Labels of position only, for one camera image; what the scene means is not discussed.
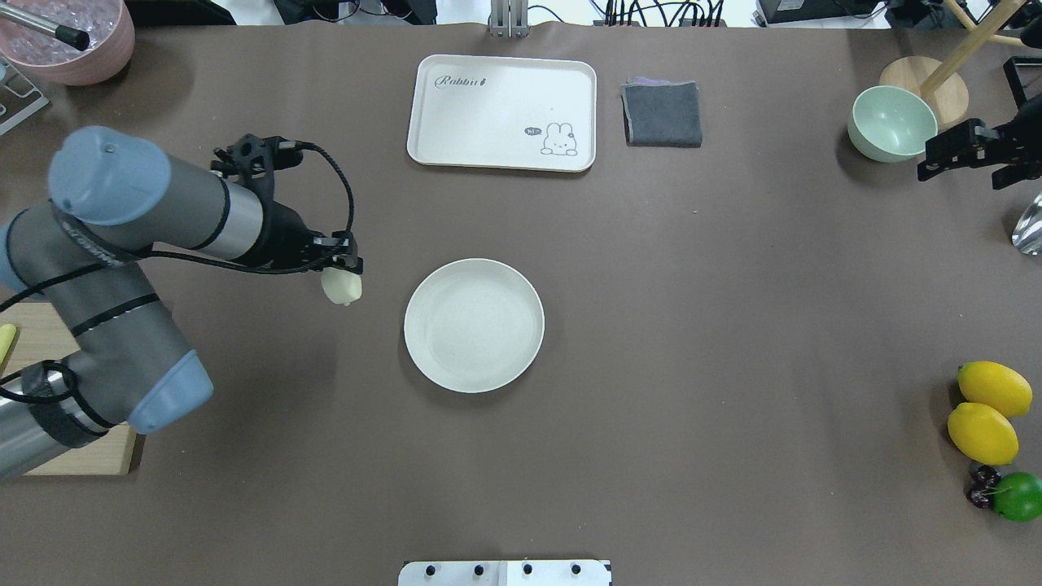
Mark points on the shiny metal object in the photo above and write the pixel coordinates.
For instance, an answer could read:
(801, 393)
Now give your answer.
(1026, 236)

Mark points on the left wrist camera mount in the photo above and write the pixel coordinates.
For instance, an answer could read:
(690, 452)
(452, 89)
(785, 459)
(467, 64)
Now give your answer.
(252, 163)

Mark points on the yellow lemon near lime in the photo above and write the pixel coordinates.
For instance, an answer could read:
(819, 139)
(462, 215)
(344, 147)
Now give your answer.
(983, 434)

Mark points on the purple cloth under grey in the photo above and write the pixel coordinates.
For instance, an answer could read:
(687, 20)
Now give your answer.
(647, 80)

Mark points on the metal clamp post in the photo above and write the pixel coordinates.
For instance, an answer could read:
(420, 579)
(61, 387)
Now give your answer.
(508, 19)

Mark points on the bamboo cutting board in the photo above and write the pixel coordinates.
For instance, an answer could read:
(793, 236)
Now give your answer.
(40, 334)

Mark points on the wooden stand with base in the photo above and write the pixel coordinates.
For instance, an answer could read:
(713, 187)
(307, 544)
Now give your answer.
(937, 82)

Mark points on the clear acrylic holder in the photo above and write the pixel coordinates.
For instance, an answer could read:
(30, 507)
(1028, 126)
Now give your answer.
(20, 98)

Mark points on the pink bowl with ice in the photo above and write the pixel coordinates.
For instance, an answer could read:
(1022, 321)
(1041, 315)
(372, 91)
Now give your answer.
(112, 42)

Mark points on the green lime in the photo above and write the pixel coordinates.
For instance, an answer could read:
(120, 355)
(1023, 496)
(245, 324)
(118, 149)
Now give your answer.
(1017, 497)

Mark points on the yellow plastic knife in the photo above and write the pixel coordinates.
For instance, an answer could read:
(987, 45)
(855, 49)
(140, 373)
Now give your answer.
(8, 334)

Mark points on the cream rectangular rabbit tray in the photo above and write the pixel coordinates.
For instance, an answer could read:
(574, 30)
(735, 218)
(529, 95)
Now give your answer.
(497, 112)

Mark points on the grey folded cloth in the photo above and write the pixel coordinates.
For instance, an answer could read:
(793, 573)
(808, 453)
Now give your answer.
(662, 114)

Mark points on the black frame object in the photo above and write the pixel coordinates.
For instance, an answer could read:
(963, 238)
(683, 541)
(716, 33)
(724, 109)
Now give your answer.
(1021, 73)

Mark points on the yellow lemon outer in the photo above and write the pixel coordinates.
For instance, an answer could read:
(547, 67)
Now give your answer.
(997, 385)

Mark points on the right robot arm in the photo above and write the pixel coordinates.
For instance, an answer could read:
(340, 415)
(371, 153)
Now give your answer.
(971, 144)

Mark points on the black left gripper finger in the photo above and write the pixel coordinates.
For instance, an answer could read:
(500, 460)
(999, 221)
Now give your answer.
(338, 251)

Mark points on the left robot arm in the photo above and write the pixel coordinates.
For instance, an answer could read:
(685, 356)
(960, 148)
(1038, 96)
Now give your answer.
(116, 200)

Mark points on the white steamed bun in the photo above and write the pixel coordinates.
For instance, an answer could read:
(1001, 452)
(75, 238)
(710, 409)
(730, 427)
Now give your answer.
(340, 286)

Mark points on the dark purple grapes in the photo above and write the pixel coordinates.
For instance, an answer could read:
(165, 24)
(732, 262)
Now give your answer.
(984, 480)

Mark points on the mint green bowl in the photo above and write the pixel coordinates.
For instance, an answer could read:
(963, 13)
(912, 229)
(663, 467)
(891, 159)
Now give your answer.
(890, 125)

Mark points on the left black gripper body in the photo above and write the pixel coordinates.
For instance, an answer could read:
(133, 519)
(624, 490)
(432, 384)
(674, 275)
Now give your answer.
(285, 238)

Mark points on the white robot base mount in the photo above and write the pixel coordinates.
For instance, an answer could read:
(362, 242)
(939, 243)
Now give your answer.
(507, 572)

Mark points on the round cream plate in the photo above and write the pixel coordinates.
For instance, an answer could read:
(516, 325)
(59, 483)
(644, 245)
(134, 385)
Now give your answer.
(474, 325)

